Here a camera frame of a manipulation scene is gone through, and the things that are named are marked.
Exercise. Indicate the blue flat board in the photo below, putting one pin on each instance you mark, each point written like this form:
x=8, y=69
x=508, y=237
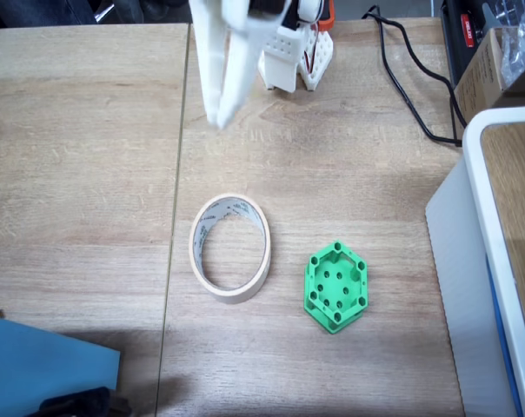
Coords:
x=41, y=365

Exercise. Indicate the orange table clamp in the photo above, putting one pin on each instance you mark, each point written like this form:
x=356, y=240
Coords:
x=327, y=15

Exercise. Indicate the green hexagonal printed component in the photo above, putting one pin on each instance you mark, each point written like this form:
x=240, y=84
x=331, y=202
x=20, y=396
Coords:
x=336, y=286

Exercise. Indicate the beige masking tape roll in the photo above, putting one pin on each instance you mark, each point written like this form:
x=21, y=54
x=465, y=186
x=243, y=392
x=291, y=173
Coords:
x=264, y=243

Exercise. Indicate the clear plastic bag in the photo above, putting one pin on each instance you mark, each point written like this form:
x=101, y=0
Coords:
x=521, y=39

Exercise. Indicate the white ribbed container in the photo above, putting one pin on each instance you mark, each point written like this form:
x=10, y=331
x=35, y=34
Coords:
x=467, y=260

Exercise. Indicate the brown cardboard box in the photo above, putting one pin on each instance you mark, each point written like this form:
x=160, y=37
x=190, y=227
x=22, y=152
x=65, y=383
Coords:
x=480, y=82

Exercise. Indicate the person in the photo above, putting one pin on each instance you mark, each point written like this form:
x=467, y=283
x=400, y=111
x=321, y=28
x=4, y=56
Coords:
x=32, y=11

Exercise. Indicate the black electronic device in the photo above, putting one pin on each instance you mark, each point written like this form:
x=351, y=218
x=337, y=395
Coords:
x=467, y=35

